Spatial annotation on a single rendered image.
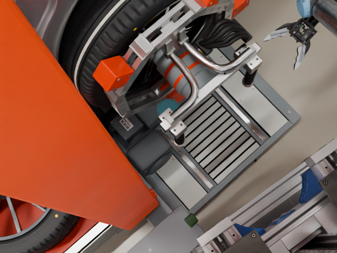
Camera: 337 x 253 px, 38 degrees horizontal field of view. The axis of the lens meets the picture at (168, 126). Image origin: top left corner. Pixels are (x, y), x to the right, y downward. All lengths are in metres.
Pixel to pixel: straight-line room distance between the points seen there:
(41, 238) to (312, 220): 1.05
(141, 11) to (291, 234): 0.92
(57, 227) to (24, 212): 0.33
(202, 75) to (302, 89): 1.09
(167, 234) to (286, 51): 1.24
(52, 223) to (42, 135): 1.51
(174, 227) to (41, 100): 1.59
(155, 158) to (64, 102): 1.61
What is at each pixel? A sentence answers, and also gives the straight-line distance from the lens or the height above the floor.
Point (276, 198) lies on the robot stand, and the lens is 2.33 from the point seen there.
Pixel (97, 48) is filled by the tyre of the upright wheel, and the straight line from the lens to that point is 1.55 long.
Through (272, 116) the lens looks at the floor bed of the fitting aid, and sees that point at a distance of 2.55.
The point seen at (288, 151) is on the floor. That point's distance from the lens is 2.60.
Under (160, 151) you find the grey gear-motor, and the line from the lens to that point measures 2.15.
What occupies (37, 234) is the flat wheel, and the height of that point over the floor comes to 0.50.
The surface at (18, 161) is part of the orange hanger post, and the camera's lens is 0.61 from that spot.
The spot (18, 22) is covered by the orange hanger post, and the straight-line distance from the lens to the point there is 0.39.
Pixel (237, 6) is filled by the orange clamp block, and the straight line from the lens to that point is 1.84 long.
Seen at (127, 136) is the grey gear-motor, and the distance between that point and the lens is 2.15.
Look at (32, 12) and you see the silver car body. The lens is 1.44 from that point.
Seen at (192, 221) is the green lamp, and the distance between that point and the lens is 1.85.
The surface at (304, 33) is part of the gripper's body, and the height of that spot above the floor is 0.95.
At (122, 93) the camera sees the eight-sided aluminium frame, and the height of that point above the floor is 0.98.
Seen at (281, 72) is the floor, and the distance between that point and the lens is 2.71.
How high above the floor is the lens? 2.51
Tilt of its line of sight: 76 degrees down
